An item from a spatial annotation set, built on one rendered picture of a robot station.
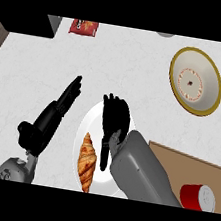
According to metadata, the brown cutting board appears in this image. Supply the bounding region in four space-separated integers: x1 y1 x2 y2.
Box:
139 140 221 215

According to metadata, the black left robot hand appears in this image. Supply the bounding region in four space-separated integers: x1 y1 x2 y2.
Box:
13 66 85 163

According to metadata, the red can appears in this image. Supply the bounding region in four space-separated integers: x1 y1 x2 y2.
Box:
177 181 220 214

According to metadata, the red snack bag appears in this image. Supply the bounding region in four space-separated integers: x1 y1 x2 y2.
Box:
67 17 100 38

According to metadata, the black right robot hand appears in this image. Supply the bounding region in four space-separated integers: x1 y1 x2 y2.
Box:
91 91 136 175

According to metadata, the golden brown croissant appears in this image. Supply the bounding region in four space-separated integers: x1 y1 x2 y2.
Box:
73 130 102 195

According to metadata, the white bowl with yellow rim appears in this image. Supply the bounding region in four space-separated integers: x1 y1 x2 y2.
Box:
162 44 221 120

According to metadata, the grey round object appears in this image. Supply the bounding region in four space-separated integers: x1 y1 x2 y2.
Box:
156 31 176 40

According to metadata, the black appliance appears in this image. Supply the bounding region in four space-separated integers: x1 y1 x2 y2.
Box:
0 6 65 42

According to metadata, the white round plate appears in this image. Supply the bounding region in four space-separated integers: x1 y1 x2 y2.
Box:
66 96 144 200

